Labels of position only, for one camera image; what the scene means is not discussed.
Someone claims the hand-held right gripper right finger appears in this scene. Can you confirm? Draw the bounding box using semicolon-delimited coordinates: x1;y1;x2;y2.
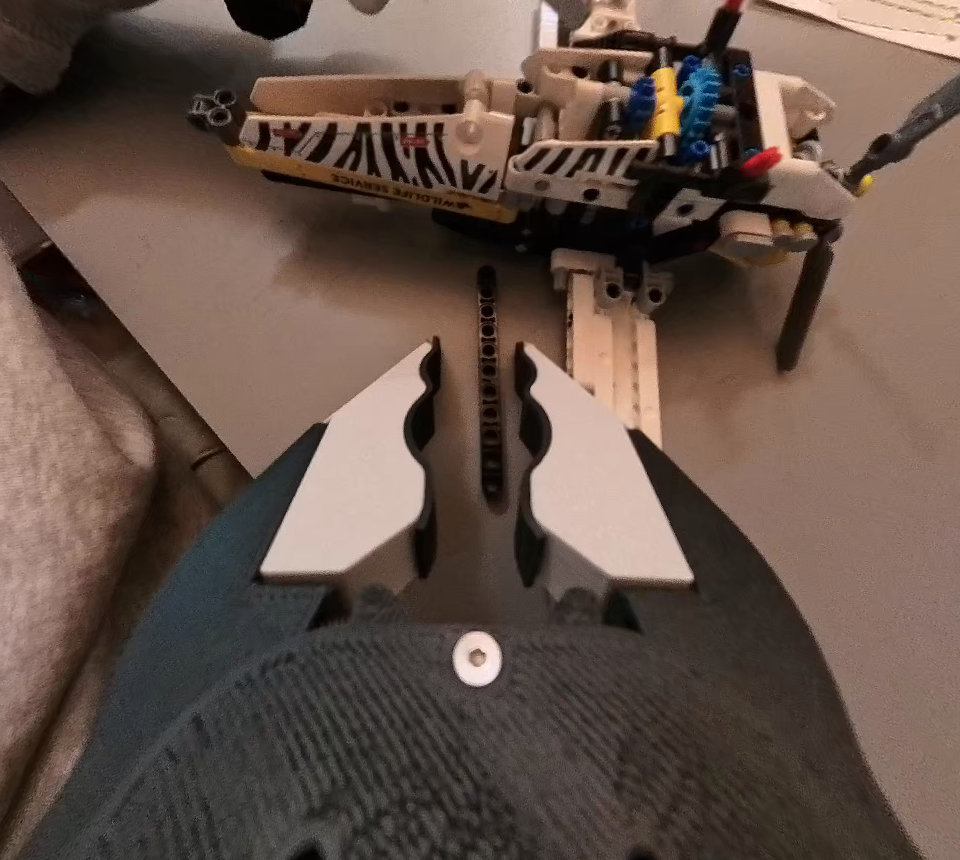
512;341;696;597

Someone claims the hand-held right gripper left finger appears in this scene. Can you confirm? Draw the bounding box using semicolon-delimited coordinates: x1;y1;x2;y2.
258;339;444;590

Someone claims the black lego beam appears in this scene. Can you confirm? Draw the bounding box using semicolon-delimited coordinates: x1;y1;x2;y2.
475;265;507;505

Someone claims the zebra striped lego plane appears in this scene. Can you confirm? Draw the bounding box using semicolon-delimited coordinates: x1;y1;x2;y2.
187;0;960;452

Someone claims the person's grey sweater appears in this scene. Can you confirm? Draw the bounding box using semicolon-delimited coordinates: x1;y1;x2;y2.
0;241;162;860

